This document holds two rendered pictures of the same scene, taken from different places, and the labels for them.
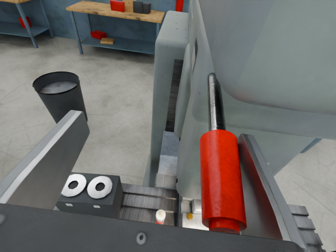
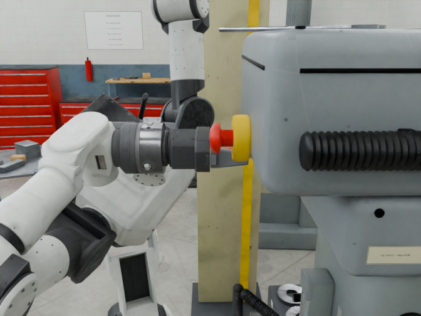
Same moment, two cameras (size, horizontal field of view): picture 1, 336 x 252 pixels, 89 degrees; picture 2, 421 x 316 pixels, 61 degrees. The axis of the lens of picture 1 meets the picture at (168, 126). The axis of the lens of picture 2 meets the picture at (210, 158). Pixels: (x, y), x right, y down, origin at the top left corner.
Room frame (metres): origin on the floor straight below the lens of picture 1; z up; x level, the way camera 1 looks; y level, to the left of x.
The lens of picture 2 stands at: (0.02, -0.59, 1.88)
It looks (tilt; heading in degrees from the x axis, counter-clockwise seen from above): 19 degrees down; 90
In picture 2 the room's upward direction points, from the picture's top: straight up
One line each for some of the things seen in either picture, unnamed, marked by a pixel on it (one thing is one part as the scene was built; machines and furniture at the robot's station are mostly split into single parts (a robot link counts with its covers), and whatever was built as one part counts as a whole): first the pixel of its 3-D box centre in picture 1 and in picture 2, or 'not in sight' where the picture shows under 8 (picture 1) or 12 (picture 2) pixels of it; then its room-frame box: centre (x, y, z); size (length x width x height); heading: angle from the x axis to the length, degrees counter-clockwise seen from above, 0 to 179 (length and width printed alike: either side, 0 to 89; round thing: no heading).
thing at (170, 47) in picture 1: (183, 137); not in sight; (0.90, -0.14, 0.78); 0.50 x 0.47 x 1.56; 1
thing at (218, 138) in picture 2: not in sight; (222, 138); (0.03, -0.15, 1.76); 0.04 x 0.03 x 0.04; 91
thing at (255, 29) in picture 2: not in sight; (291, 28); (0.13, -0.05, 1.89); 0.24 x 0.04 x 0.01; 141
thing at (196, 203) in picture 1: (200, 206); not in sight; (0.29, -0.18, 1.05); 0.06 x 0.05 x 0.06; 92
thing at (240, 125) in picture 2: not in sight; (240, 138); (0.06, -0.15, 1.76); 0.06 x 0.02 x 0.06; 91
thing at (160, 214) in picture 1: (160, 216); not in sight; (0.24, -0.02, 0.99); 0.04 x 0.04 x 0.11
